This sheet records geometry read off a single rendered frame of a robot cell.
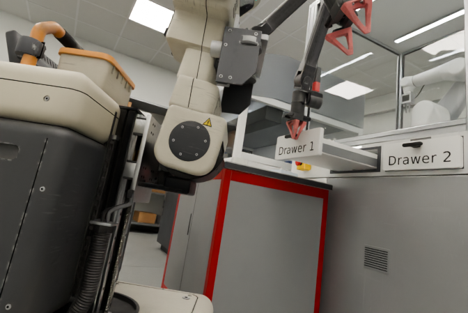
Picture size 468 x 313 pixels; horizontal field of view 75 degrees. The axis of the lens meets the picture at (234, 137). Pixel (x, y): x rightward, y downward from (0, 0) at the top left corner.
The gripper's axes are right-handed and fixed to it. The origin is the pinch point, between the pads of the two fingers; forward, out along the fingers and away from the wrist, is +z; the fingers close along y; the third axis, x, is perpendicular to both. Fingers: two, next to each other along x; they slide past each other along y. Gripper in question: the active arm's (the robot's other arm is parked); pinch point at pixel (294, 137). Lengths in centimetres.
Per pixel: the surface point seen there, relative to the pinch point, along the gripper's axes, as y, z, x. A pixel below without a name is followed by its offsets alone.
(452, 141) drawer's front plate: 35, -1, -40
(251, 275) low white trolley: -4, 57, 14
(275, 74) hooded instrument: 37, -69, 83
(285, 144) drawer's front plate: 2.9, 1.2, 10.1
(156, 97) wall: 8, -136, 428
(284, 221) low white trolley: 9.3, 34.1, 14.3
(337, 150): 13.9, 3.8, -9.8
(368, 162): 31.3, 5.0, -9.7
